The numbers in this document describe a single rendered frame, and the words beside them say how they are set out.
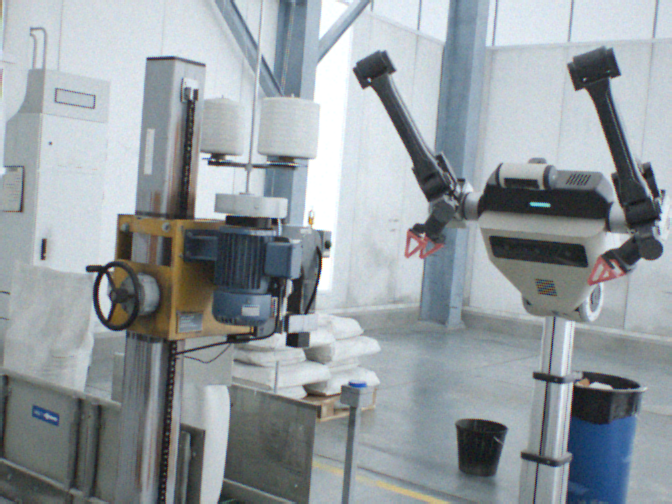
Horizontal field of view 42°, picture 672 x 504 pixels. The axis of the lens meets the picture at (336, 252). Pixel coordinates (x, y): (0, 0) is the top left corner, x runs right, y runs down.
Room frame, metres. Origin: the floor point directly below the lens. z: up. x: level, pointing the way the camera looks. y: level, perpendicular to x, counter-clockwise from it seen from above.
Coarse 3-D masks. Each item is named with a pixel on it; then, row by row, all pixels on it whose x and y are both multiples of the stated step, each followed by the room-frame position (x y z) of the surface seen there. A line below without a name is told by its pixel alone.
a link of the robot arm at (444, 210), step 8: (448, 176) 2.48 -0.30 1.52; (448, 184) 2.48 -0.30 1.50; (424, 192) 2.50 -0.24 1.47; (448, 192) 2.48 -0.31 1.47; (432, 200) 2.44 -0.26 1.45; (440, 200) 2.41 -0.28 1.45; (448, 200) 2.45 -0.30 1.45; (440, 208) 2.41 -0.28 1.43; (448, 208) 2.41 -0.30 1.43; (440, 216) 2.42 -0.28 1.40; (448, 216) 2.41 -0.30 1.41
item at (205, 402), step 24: (216, 336) 2.74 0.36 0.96; (192, 360) 2.79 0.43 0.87; (216, 360) 2.73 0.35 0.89; (192, 384) 2.72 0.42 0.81; (216, 384) 2.72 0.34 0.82; (192, 408) 2.70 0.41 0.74; (216, 408) 2.72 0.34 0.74; (216, 432) 2.71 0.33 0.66; (216, 456) 2.72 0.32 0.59; (216, 480) 2.73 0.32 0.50
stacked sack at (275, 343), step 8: (320, 328) 5.64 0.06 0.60; (272, 336) 5.20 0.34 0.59; (280, 336) 5.21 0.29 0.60; (312, 336) 5.44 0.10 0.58; (320, 336) 5.50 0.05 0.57; (328, 336) 5.57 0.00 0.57; (240, 344) 5.32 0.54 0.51; (248, 344) 5.27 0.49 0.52; (256, 344) 5.20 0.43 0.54; (264, 344) 5.19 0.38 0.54; (272, 344) 5.16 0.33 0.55; (280, 344) 5.18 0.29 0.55; (312, 344) 5.44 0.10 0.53; (320, 344) 5.52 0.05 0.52; (328, 344) 5.59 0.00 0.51
